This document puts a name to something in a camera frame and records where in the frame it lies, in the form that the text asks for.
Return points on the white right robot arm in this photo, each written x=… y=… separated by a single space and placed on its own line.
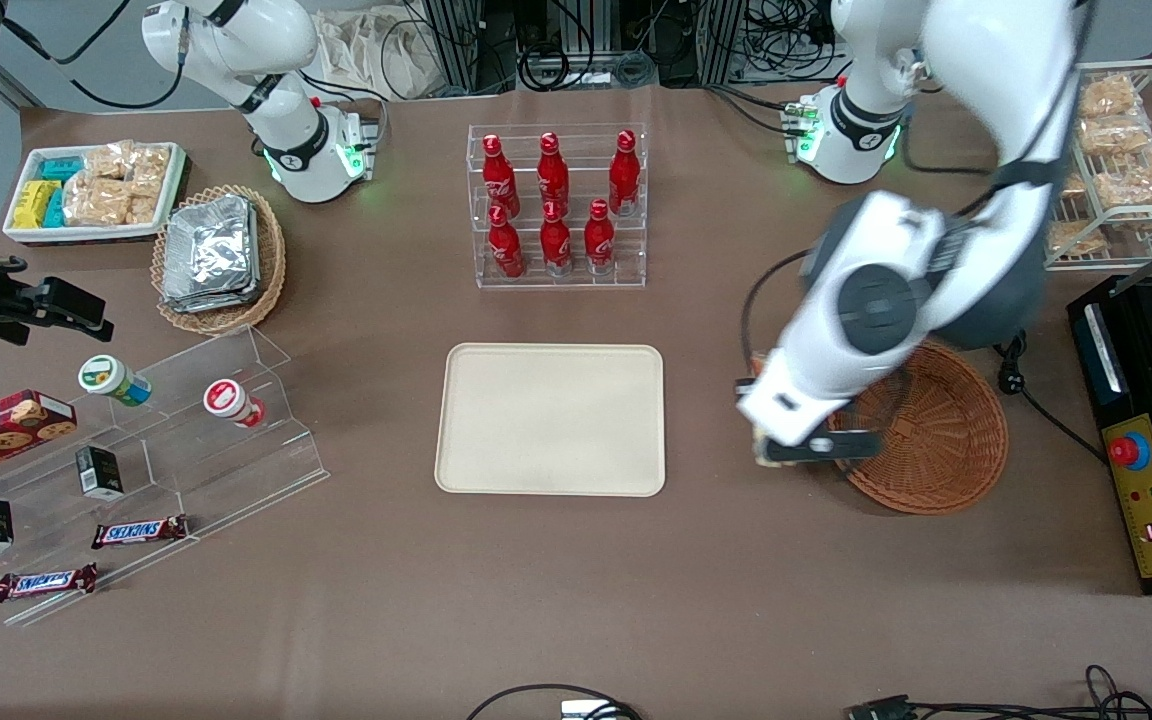
x=286 y=150

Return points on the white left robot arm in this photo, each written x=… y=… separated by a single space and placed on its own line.
x=1016 y=100

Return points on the round brown wicker basket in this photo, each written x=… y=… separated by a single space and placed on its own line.
x=936 y=440

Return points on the oval light wicker basket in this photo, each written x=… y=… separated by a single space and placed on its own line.
x=271 y=270

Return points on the cream rectangular plastic tray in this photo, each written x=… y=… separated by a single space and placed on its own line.
x=551 y=420

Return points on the white rectangular snack bin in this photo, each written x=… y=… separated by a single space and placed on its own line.
x=21 y=235

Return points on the green lidded cup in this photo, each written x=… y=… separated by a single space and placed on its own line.
x=111 y=378

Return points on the teal snack packet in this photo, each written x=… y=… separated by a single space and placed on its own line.
x=54 y=208
x=63 y=168

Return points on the yellow snack packet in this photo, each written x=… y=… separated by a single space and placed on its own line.
x=31 y=203

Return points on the clear bag of rice crackers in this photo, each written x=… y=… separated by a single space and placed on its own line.
x=108 y=162
x=96 y=202
x=151 y=168

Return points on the stack of silver foil packs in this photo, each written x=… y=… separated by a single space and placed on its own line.
x=211 y=255

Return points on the red lidded cup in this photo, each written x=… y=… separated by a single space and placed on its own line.
x=228 y=400

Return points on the clear acrylic bottle rack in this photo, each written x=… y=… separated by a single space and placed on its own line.
x=626 y=270

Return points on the clear acrylic stepped shelf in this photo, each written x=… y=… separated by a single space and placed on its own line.
x=236 y=470

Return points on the brown snickers bar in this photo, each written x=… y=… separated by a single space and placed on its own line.
x=139 y=532
x=44 y=583

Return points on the red cola bottle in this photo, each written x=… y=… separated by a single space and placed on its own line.
x=498 y=175
x=624 y=175
x=599 y=242
x=507 y=250
x=553 y=175
x=556 y=245

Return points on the clear bag of puffed snacks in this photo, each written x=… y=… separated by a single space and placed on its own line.
x=1109 y=97
x=1076 y=238
x=1114 y=135
x=1136 y=178

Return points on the red emergency stop button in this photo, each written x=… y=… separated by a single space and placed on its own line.
x=1126 y=450

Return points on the white cloth bag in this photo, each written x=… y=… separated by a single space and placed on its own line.
x=376 y=55

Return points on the dark left wrist camera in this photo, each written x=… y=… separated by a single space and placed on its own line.
x=836 y=446

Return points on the aluminium frame post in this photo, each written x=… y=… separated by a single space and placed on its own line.
x=721 y=40
x=451 y=45

